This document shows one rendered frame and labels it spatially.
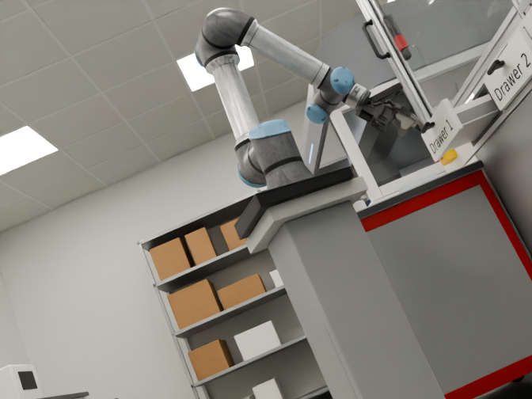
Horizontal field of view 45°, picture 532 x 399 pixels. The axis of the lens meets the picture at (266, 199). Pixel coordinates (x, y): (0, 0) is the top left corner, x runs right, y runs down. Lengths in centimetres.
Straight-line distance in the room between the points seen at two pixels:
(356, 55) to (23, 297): 468
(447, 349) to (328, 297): 62
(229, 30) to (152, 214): 473
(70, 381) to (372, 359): 523
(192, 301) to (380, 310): 431
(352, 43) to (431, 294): 146
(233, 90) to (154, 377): 468
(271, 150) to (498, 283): 88
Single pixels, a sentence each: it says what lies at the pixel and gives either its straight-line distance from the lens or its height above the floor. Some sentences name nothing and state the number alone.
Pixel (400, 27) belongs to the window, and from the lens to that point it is 257.
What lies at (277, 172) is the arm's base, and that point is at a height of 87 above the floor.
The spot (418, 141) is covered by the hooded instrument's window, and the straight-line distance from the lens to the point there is 302.
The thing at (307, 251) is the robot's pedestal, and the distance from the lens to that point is 162.
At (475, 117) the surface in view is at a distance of 205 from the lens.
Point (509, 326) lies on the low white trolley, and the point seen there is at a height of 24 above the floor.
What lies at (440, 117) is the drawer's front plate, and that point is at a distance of 208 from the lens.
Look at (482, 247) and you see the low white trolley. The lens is 219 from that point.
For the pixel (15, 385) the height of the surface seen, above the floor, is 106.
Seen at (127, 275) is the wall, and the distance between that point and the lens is 651.
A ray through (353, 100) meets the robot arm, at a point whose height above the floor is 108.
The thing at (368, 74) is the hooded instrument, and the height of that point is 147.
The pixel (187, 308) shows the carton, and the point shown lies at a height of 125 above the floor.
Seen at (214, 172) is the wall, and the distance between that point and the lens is 652.
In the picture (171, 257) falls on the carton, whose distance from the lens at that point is 595.
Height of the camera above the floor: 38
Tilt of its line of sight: 15 degrees up
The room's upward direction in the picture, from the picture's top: 24 degrees counter-clockwise
